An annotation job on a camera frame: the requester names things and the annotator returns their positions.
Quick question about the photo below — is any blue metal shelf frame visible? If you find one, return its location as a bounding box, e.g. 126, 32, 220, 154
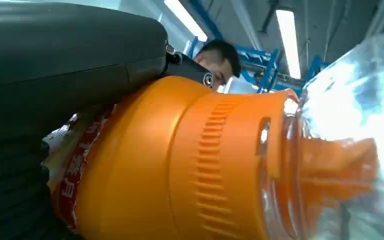
185, 0, 330, 98

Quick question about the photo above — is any orange drink bottle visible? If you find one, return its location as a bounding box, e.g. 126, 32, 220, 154
42, 75, 380, 240

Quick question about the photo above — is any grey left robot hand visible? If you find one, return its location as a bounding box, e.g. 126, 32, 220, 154
0, 0, 215, 142

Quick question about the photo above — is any long ceiling light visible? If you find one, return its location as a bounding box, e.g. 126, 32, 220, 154
163, 0, 209, 43
275, 8, 302, 81

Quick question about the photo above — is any clear plastic bag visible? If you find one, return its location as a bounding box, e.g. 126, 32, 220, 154
261, 28, 384, 240

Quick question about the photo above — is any person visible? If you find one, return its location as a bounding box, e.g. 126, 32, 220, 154
192, 38, 243, 93

